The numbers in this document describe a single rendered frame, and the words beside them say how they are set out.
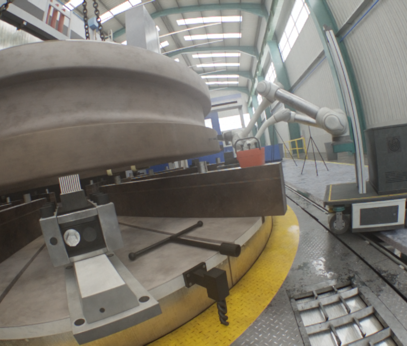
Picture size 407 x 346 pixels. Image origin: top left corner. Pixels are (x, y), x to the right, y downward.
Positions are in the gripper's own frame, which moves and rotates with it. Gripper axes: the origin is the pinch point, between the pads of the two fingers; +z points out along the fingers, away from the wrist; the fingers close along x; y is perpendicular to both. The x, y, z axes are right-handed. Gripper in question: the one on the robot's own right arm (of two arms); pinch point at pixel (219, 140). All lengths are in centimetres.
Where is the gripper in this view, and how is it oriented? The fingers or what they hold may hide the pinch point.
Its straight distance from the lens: 261.0
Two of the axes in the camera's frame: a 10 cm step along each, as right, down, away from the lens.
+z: -9.7, 1.5, 1.9
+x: -1.8, 0.9, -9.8
